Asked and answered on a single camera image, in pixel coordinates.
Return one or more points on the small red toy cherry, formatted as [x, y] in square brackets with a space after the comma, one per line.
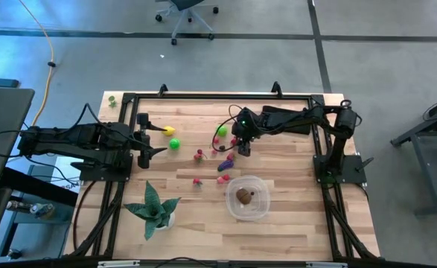
[226, 177]
[216, 140]

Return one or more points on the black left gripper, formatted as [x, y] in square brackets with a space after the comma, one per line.
[143, 140]

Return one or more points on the green artificial succulent plant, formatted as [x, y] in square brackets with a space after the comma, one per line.
[153, 208]

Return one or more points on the yellow-green toy apple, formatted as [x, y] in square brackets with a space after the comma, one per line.
[222, 130]

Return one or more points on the black folded cloth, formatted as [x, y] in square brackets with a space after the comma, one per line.
[303, 130]

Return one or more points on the white plant pot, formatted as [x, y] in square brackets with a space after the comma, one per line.
[170, 222]

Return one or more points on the grey desk top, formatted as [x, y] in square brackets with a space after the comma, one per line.
[2, 137]

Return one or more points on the small green plastic leaf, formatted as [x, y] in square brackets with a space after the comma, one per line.
[112, 99]

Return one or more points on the black aluminium table frame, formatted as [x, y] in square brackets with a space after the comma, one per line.
[203, 96]

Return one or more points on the bright green toy lime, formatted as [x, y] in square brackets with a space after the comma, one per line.
[174, 143]

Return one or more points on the brown toy kiwi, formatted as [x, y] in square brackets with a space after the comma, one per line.
[243, 196]

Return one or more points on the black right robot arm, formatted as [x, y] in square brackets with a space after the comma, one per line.
[342, 123]

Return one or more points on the purple toy eggplant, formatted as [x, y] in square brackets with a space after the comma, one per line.
[225, 165]

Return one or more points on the red toy strawberry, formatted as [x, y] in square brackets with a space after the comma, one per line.
[234, 141]
[198, 155]
[231, 156]
[197, 182]

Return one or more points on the black table clamp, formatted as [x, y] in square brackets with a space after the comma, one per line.
[276, 88]
[162, 89]

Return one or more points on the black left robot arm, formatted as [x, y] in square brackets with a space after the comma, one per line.
[76, 139]

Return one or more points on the black caster wheel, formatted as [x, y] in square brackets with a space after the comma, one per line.
[14, 254]

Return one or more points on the white printed paper sheet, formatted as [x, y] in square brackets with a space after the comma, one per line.
[62, 173]

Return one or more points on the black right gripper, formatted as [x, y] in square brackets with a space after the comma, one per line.
[246, 126]

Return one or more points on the pink round toy fruit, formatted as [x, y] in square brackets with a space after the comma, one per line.
[214, 151]
[220, 179]

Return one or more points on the metal cylinder parts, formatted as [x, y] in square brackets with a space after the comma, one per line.
[39, 209]

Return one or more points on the yellow toy lemon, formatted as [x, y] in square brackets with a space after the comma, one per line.
[170, 130]

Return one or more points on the office chair base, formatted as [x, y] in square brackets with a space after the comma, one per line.
[186, 15]

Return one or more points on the clear plastic tupperware container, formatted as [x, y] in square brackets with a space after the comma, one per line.
[236, 212]

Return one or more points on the silver edge bracket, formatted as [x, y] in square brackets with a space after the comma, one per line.
[118, 264]
[326, 265]

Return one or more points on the black desk frame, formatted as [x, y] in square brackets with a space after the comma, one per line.
[39, 186]

